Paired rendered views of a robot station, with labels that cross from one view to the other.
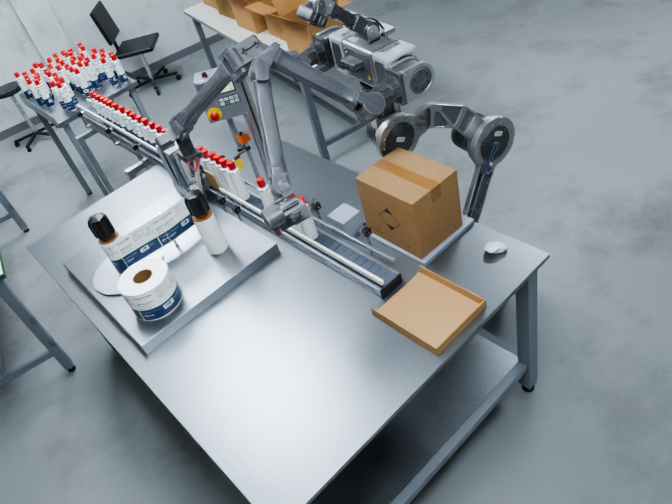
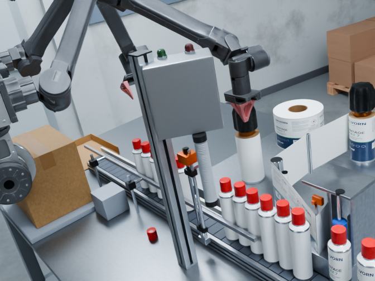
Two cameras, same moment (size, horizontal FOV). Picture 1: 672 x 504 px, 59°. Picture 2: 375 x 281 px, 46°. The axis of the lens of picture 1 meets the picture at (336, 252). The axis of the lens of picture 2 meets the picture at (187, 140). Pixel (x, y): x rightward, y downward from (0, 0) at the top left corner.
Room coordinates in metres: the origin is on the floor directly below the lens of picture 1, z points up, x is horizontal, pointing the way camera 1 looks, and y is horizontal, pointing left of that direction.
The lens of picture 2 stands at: (3.41, 0.21, 1.74)
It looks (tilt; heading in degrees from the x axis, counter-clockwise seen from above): 25 degrees down; 178
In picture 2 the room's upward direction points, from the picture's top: 11 degrees counter-clockwise
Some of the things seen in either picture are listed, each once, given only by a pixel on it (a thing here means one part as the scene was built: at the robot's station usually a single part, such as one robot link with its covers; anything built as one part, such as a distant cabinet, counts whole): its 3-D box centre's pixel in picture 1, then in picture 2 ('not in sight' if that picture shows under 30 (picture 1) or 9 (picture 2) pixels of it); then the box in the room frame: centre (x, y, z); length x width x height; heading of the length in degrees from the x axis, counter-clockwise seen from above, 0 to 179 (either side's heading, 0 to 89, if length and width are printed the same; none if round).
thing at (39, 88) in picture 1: (65, 74); not in sight; (4.38, 1.48, 0.98); 0.57 x 0.46 x 0.21; 122
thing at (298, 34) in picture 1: (310, 20); not in sight; (4.01, -0.30, 0.97); 0.51 x 0.42 x 0.37; 116
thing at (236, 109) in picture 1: (221, 93); (183, 93); (2.35, 0.26, 1.38); 0.17 x 0.10 x 0.19; 87
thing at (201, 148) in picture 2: (233, 130); (205, 170); (2.41, 0.28, 1.18); 0.04 x 0.04 x 0.21
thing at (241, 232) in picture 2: (300, 210); (149, 180); (1.99, 0.09, 0.96); 1.07 x 0.01 x 0.01; 32
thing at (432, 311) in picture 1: (427, 307); (82, 153); (1.37, -0.25, 0.85); 0.30 x 0.26 x 0.04; 32
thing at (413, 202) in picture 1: (409, 201); (42, 173); (1.79, -0.33, 0.99); 0.30 x 0.24 x 0.27; 30
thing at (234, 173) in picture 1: (237, 180); (229, 208); (2.32, 0.33, 0.98); 0.05 x 0.05 x 0.20
